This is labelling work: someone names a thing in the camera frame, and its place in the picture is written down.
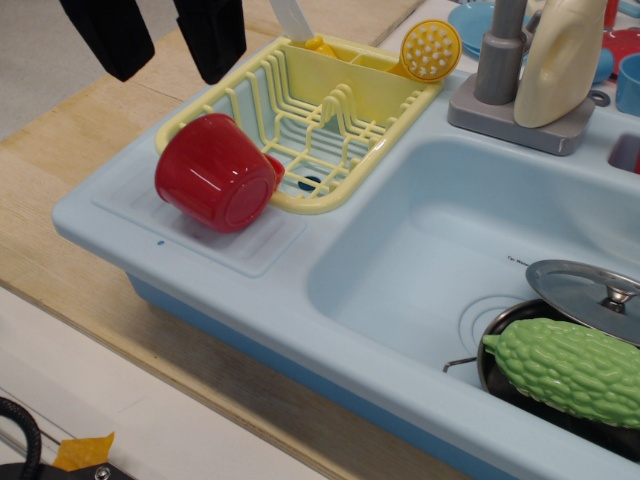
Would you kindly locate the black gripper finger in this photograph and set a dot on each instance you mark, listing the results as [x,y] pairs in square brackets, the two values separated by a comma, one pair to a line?
[214,32]
[115,32]

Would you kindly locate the red plastic cup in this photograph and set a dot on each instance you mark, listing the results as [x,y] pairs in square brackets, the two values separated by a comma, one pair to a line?
[213,172]

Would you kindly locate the blue plastic cup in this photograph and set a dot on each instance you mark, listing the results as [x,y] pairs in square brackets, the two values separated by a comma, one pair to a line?
[628,87]

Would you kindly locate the white and yellow utensil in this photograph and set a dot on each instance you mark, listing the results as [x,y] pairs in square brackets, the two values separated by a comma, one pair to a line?
[297,28]

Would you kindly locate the yellow dish rack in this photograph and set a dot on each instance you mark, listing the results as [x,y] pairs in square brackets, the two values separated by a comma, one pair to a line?
[329,120]

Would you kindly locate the yellow round scrub brush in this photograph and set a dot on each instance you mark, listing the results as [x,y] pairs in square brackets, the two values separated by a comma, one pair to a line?
[429,52]

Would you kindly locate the blue plastic plate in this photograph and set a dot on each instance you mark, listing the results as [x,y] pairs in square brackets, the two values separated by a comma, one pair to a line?
[472,20]

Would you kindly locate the grey toy faucet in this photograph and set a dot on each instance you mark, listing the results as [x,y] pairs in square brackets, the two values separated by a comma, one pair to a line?
[484,103]

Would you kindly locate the light blue toy sink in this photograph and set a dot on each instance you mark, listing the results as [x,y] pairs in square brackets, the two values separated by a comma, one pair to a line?
[380,303]

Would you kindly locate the cream detergent bottle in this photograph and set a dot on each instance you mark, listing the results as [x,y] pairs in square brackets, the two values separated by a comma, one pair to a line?
[561,63]

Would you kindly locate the blue plastic bowl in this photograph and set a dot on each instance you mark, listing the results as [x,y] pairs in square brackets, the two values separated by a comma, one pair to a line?
[604,67]

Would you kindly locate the red plastic bowl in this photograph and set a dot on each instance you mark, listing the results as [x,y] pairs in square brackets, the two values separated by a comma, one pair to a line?
[621,43]

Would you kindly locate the yellow tape piece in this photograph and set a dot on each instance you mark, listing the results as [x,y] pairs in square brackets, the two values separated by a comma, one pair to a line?
[76,454]

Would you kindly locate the black base with screw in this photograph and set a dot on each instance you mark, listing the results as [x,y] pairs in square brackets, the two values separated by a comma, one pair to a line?
[48,472]

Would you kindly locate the steel pot lid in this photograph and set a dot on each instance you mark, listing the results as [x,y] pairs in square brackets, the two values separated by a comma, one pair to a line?
[592,296]

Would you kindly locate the green bitter gourd toy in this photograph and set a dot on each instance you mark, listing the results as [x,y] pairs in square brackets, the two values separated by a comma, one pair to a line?
[574,369]

